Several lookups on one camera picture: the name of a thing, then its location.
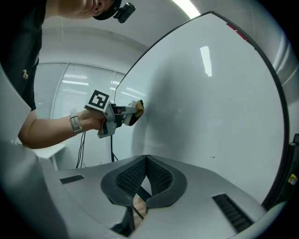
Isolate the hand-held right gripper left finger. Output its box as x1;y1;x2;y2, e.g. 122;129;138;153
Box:
100;155;147;206

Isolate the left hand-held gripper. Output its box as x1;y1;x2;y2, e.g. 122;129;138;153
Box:
84;89;141;139

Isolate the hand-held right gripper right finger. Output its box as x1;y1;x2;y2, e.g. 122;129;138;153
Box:
139;155;188;209

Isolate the tan eraser with black felt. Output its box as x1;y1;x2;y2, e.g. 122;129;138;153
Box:
136;99;144;118

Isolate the black-framed whiteboard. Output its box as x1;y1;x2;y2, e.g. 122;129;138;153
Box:
114;10;292;211

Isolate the person's left forearm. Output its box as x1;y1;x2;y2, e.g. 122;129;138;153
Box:
18;109;76;150

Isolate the black whiteboard stand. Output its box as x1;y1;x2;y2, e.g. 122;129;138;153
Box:
110;134;120;162

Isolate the person's left hand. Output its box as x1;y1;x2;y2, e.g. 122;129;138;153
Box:
78;109;107;132

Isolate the white band wristwatch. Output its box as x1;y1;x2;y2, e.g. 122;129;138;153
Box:
69;108;83;134

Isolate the white table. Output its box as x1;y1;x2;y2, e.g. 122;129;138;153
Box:
14;137;67;172

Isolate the person's head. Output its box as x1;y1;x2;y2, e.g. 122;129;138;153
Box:
77;0;110;20

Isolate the long ceiling light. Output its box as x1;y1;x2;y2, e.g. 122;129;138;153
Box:
172;0;202;18

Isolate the black equipment with yellow sticker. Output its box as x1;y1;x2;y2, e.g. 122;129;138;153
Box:
279;133;299;207

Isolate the person's black shirt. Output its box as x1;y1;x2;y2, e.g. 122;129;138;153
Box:
0;0;48;112

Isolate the black cable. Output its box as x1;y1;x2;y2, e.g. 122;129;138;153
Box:
75;132;84;169
79;131;86;169

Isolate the black head camera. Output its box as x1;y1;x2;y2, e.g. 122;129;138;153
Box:
113;2;136;24

